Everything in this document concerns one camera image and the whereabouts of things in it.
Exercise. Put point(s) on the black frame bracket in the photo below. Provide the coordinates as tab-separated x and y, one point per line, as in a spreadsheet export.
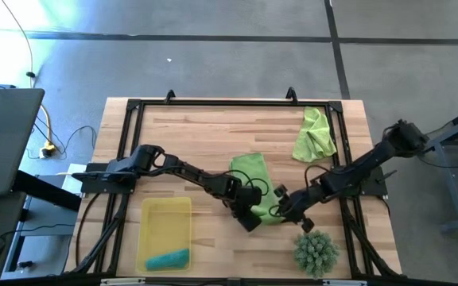
291	95
169	96

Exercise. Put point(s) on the black desk beam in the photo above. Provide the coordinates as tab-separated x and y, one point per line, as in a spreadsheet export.
46	190

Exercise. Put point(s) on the teal microfiber towel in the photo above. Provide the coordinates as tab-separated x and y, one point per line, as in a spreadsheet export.
167	260

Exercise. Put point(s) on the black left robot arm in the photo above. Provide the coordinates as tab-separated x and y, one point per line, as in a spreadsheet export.
189	171

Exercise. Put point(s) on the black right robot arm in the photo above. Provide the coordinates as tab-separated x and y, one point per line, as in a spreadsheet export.
364	167

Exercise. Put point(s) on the dark grey flat panel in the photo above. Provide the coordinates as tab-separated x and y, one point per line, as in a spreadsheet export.
6	139

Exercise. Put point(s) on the silver edge bracket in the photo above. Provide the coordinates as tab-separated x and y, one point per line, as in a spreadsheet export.
344	283
122	282

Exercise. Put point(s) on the white box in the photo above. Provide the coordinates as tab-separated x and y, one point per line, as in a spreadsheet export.
72	178

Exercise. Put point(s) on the artificial green plant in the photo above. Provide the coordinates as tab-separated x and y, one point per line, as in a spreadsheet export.
315	254

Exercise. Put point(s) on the yellow power plug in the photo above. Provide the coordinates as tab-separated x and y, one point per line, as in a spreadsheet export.
48	150

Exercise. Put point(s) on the yellow plastic basket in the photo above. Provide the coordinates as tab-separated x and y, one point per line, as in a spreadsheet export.
165	222

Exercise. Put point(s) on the green cloth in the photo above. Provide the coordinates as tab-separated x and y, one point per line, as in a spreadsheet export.
249	171

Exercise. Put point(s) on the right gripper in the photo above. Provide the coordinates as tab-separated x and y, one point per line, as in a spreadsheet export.
298	204

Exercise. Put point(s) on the grey side table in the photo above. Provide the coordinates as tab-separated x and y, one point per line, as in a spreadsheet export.
42	222

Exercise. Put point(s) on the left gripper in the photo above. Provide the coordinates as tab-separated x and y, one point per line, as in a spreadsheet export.
239	202

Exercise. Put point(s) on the green microfiber towel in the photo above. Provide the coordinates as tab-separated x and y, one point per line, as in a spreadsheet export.
314	135

